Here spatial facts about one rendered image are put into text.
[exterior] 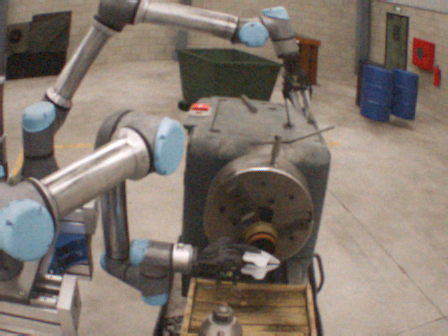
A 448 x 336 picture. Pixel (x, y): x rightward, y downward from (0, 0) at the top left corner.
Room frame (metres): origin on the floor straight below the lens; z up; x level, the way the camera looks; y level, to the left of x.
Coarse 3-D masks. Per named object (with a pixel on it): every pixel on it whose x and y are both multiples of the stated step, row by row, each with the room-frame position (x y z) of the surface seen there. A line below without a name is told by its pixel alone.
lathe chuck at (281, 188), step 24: (240, 168) 1.30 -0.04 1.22; (264, 168) 1.27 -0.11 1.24; (288, 168) 1.32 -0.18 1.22; (216, 192) 1.27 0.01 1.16; (264, 192) 1.27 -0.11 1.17; (288, 192) 1.27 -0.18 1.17; (216, 216) 1.27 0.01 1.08; (240, 216) 1.27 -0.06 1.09; (312, 216) 1.30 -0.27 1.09; (216, 240) 1.27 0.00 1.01; (240, 240) 1.27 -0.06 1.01; (288, 240) 1.27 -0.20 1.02
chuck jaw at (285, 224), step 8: (272, 216) 1.26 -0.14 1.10; (280, 216) 1.25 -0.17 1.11; (288, 216) 1.25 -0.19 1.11; (296, 216) 1.24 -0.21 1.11; (304, 216) 1.24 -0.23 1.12; (272, 224) 1.21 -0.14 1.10; (280, 224) 1.20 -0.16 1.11; (288, 224) 1.21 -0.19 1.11; (296, 224) 1.23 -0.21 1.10; (304, 224) 1.23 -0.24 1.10; (280, 232) 1.19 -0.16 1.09; (288, 232) 1.21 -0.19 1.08
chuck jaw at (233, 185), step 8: (232, 176) 1.28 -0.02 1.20; (232, 184) 1.27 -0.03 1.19; (240, 184) 1.26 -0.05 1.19; (232, 192) 1.23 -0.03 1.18; (240, 192) 1.23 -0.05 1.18; (232, 200) 1.23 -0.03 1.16; (240, 200) 1.23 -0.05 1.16; (248, 200) 1.23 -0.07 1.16; (240, 208) 1.21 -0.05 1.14; (248, 208) 1.21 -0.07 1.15; (256, 208) 1.25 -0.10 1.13; (248, 216) 1.20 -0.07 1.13; (256, 216) 1.20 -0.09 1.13; (248, 224) 1.19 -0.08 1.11
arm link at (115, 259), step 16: (96, 144) 1.04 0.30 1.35; (112, 192) 1.05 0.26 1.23; (112, 208) 1.05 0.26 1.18; (112, 224) 1.05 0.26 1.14; (128, 224) 1.09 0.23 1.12; (112, 240) 1.05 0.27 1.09; (128, 240) 1.08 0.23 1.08; (112, 256) 1.06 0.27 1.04; (128, 256) 1.08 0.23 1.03; (112, 272) 1.06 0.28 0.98
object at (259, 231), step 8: (256, 224) 1.17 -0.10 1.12; (264, 224) 1.17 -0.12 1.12; (248, 232) 1.16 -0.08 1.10; (256, 232) 1.14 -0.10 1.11; (264, 232) 1.14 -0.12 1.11; (272, 232) 1.15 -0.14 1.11; (248, 240) 1.14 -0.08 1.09; (256, 240) 1.12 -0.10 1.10; (264, 240) 1.12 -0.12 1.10; (272, 240) 1.12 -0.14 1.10; (264, 248) 1.16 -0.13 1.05; (272, 248) 1.12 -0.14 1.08
